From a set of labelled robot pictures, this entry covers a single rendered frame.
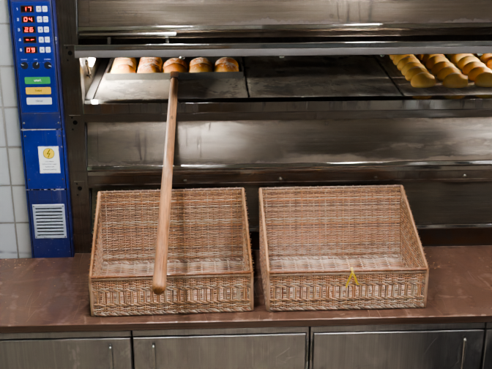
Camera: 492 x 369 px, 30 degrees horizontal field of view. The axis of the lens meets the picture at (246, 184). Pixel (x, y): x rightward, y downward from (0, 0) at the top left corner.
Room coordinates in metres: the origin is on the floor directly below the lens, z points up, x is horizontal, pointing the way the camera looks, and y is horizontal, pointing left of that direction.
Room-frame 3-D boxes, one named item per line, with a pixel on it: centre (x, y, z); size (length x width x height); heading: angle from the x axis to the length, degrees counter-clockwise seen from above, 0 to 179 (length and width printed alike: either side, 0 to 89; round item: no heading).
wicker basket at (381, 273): (3.01, -0.33, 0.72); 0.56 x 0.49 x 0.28; 93
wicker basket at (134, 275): (2.98, 0.27, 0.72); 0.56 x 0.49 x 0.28; 94
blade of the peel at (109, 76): (3.76, 0.29, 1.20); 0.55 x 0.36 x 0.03; 93
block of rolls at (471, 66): (3.73, -0.87, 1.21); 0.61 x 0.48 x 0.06; 2
